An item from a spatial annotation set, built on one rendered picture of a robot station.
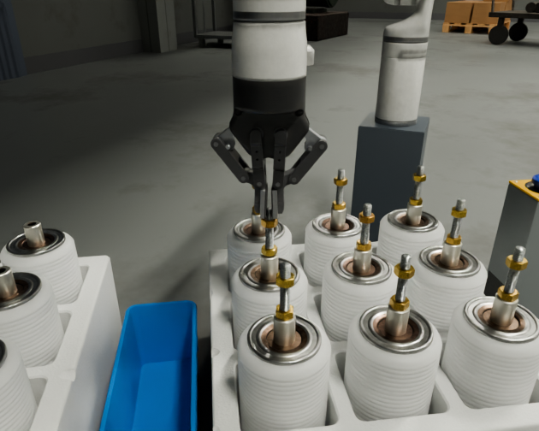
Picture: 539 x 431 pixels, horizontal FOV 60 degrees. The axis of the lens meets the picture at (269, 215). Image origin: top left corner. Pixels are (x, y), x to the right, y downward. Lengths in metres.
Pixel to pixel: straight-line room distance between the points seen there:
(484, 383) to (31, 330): 0.50
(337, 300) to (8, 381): 0.36
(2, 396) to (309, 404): 0.29
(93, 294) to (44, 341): 0.12
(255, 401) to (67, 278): 0.34
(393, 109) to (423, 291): 0.52
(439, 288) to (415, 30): 0.58
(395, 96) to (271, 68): 0.62
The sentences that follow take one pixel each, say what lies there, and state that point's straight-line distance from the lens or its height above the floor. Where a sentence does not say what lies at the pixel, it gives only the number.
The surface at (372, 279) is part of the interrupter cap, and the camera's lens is 0.58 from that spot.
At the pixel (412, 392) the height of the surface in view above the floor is 0.21.
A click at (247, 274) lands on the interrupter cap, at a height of 0.25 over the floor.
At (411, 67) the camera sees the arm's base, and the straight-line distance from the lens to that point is 1.04.
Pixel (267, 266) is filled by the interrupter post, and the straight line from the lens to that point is 0.56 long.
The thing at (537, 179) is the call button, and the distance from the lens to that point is 0.76.
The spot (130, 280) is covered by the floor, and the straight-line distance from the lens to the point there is 1.06.
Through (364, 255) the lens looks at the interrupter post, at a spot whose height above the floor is 0.28.
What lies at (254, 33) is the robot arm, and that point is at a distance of 0.45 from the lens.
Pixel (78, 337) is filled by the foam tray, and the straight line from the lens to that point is 0.64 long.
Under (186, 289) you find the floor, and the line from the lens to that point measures 1.01.
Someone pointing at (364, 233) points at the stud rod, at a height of 0.30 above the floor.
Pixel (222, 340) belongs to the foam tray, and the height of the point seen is 0.18.
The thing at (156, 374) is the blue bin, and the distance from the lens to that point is 0.82.
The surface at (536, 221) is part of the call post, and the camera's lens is 0.74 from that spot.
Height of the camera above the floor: 0.57
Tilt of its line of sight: 26 degrees down
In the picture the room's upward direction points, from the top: straight up
